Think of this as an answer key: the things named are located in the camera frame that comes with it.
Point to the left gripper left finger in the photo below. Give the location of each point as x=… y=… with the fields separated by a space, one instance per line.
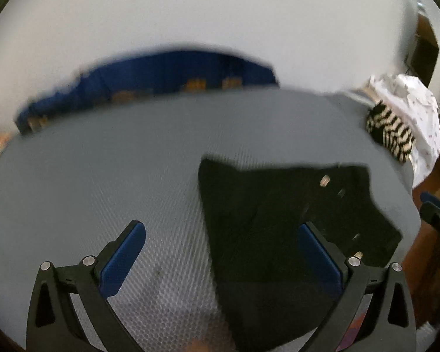
x=53 y=324

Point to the black white striped knit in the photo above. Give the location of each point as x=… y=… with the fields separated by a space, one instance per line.
x=388 y=130

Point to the wall mounted dark shelf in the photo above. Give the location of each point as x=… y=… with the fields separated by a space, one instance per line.
x=423 y=49

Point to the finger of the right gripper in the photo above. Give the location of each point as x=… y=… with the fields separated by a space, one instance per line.
x=430 y=210

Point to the grey textured mattress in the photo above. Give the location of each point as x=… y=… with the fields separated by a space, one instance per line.
x=69 y=189

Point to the black pants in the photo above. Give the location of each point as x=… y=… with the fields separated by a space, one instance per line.
x=271 y=292

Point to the brown wooden bed frame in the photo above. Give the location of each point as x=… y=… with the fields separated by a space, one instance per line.
x=422 y=263

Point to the blue patterned pillow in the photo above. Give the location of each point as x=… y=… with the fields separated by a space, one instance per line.
x=158 y=73

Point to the white dotted cloth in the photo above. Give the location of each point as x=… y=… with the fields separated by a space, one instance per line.
x=418 y=108

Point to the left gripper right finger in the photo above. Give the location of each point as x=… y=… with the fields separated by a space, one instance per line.
x=389 y=323

